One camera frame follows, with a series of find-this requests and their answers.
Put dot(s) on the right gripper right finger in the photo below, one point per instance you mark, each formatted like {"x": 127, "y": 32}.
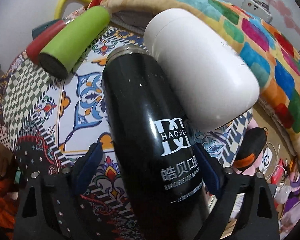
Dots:
{"x": 257, "y": 218}

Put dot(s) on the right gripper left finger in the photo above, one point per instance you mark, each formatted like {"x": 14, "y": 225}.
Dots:
{"x": 48, "y": 206}

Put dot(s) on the black thermos cup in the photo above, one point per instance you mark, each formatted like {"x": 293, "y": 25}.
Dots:
{"x": 159, "y": 169}

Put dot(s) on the white thermos cup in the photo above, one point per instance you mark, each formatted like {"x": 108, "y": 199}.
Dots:
{"x": 213, "y": 83}

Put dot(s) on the green thermos cup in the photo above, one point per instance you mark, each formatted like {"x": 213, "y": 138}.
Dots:
{"x": 60, "y": 55}

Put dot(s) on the red thermos cup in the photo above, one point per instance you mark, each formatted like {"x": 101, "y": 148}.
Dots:
{"x": 36, "y": 46}

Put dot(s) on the dark teal cup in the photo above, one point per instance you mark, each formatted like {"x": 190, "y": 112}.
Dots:
{"x": 39, "y": 29}

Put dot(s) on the black orange headphones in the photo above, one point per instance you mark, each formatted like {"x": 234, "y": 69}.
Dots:
{"x": 252, "y": 145}

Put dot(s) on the patterned table cloth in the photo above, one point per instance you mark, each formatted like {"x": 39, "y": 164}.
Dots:
{"x": 52, "y": 122}

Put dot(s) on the colourful patchwork blanket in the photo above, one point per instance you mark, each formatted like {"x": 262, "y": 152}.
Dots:
{"x": 272, "y": 58}

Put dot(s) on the white bedside cabinet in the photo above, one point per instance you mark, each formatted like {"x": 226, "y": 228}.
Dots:
{"x": 257, "y": 8}

